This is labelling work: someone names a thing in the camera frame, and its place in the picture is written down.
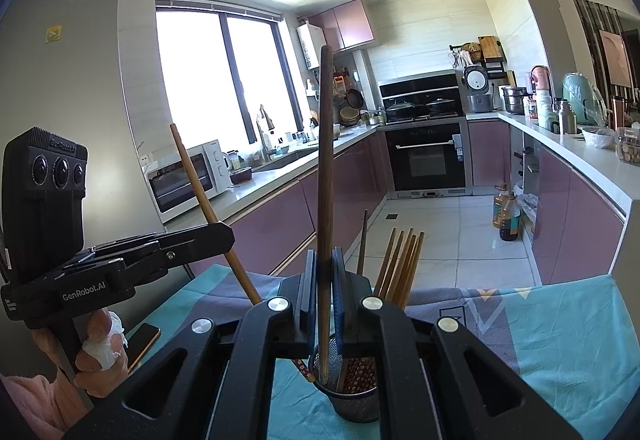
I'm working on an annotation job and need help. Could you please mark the white bowl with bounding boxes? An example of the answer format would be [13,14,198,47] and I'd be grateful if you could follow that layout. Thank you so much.
[580,126,616,150]

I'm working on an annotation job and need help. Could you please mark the dark soy sauce bottle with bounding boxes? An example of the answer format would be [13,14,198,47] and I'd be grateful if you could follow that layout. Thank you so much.
[499,194,521,242]

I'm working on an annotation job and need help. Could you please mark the purple cabinets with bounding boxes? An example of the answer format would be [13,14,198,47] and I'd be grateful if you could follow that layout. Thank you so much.
[466,113,639,284]
[210,129,388,275]

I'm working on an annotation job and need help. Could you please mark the purple upper cabinet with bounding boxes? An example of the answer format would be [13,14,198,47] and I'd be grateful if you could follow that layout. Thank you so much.
[308,0,375,52]

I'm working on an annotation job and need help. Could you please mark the white microwave oven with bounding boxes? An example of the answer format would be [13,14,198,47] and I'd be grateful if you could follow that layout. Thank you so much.
[144,140,232,223]

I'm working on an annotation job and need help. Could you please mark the kitchen sink faucet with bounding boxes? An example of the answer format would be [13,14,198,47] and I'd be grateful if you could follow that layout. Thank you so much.
[256,104,274,162]

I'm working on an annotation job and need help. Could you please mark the black built-in oven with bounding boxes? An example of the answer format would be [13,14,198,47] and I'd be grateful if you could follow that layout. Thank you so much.
[384,117,472,198]

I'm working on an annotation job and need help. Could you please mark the black camera box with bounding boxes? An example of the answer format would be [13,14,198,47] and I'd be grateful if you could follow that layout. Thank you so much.
[1,127,88,284]

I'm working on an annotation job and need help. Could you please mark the left hand with bandage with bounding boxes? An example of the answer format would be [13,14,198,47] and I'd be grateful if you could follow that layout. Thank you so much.
[30,308,130,398]

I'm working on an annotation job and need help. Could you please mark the grey refrigerator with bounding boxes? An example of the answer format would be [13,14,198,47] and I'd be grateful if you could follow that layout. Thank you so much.
[0,0,166,356]

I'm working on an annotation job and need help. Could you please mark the black mesh utensil cup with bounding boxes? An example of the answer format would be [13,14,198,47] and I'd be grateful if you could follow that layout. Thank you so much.
[308,348,380,424]

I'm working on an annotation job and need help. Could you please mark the kitchen window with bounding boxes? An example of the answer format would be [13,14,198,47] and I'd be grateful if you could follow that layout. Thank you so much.
[155,2,304,152]

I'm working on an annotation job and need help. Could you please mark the purple lower cabinets left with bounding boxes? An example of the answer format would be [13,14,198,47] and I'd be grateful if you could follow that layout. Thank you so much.
[210,129,388,275]

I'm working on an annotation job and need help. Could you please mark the steel thermos bottle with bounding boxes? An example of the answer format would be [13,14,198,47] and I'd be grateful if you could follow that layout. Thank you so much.
[558,99,578,134]

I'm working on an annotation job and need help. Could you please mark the mint green appliance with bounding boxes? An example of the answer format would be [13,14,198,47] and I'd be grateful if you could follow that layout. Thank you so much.
[562,73,606,127]

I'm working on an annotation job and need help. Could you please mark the teal patterned tablecloth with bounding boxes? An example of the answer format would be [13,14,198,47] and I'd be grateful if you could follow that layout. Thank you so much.
[142,264,639,439]

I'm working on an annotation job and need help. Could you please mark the smartphone with orange case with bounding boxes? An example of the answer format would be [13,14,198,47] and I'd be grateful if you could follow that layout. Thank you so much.
[125,323,160,373]

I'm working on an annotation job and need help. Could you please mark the brown chopstick in cup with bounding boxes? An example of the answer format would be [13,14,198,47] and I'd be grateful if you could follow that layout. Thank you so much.
[380,231,405,299]
[373,228,397,296]
[397,232,425,310]
[387,229,416,302]

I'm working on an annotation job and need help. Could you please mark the dark chopstick in cup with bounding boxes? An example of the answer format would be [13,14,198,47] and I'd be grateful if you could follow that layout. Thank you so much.
[356,209,369,275]

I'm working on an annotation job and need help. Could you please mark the brown chopstick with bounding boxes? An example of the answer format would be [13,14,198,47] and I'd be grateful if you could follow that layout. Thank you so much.
[397,232,425,310]
[387,229,416,302]
[373,228,397,296]
[317,44,333,384]
[169,122,262,304]
[380,231,405,299]

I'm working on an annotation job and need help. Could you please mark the purple lower cabinets right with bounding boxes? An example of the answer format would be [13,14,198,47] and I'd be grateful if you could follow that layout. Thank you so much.
[466,113,639,284]

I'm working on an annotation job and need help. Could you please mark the white water heater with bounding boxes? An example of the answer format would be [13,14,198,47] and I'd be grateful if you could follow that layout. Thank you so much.
[297,22,326,70]

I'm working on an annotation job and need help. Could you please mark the pink sleeve forearm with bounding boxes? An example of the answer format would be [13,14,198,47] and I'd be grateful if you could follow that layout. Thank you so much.
[0,371,89,440]

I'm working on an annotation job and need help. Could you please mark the steel stock pot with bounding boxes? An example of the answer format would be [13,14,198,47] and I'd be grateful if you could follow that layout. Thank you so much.
[500,86,529,115]

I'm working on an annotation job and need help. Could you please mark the pink kettle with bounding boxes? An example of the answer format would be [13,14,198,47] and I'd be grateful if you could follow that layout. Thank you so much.
[530,65,551,94]

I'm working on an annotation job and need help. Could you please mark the black range hood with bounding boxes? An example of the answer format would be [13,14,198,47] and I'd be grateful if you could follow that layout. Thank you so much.
[378,70,463,122]

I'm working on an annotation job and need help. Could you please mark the cooking oil bottle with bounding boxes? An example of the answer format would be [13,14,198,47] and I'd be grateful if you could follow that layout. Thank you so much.
[491,183,510,229]

